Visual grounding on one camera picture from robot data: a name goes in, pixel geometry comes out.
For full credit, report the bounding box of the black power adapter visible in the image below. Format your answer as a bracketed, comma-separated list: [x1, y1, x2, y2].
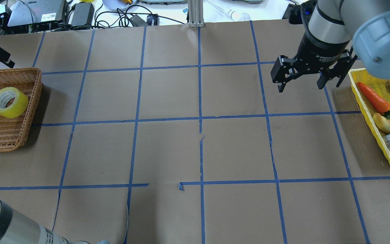
[70, 2, 94, 26]

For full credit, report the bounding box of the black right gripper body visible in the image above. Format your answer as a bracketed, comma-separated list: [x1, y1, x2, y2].
[294, 32, 350, 74]

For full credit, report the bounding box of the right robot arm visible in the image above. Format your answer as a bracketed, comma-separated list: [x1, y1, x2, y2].
[270, 0, 390, 92]

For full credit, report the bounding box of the yellow tape roll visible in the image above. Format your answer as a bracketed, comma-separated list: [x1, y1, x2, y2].
[0, 87, 29, 119]

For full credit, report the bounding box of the orange toy carrot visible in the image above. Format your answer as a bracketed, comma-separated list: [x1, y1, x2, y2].
[357, 82, 390, 114]

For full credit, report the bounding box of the white plate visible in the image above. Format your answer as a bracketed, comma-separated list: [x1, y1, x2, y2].
[102, 0, 138, 11]

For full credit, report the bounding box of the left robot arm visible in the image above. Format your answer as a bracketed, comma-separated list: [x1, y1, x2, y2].
[0, 47, 70, 244]

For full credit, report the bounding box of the black computer box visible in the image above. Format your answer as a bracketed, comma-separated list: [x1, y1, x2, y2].
[7, 0, 69, 34]

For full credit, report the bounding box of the yellow plastic basket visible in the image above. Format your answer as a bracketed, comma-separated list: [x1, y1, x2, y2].
[348, 68, 390, 165]

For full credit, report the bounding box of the aluminium frame post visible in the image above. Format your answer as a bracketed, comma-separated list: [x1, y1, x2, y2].
[187, 0, 205, 28]

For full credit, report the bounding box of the brown wicker basket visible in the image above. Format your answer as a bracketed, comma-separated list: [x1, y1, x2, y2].
[0, 67, 43, 152]

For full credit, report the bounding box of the light bulb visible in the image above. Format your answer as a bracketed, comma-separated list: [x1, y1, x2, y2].
[226, 9, 251, 21]

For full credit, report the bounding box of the black cable bundle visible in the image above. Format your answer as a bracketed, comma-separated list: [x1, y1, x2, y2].
[94, 7, 185, 28]

